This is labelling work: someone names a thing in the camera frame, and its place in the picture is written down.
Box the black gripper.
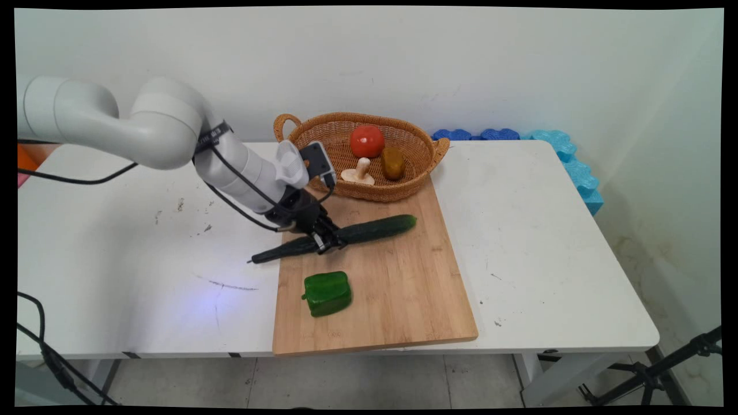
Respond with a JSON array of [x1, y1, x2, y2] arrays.
[[264, 187, 348, 255]]

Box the long dark green cucumber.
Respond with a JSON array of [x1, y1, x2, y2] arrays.
[[250, 214, 417, 265]]

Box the green bell pepper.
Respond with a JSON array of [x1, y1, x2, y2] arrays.
[[301, 271, 353, 318]]

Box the beige mushroom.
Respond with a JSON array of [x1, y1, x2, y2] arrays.
[[341, 157, 376, 186]]

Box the bamboo cutting board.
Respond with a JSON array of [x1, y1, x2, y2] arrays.
[[272, 176, 479, 356]]

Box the red tomato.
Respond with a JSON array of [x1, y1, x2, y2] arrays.
[[350, 124, 386, 159]]

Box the light blue foam block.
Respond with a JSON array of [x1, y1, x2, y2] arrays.
[[522, 130, 578, 164], [562, 159, 605, 216]]

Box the white table leg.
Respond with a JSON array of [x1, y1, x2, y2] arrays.
[[512, 352, 630, 408]]

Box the orange object behind table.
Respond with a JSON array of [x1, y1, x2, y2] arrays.
[[17, 144, 61, 172]]

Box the black tripod stand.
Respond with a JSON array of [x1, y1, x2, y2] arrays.
[[578, 326, 723, 407]]

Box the woven wicker basket with handles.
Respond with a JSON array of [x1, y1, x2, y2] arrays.
[[273, 112, 450, 202]]

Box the black strap on arm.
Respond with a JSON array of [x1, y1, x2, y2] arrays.
[[194, 120, 234, 154]]

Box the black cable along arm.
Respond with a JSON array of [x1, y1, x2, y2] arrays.
[[17, 135, 337, 233]]

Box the black cable near floor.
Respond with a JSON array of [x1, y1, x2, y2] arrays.
[[17, 291, 120, 406]]

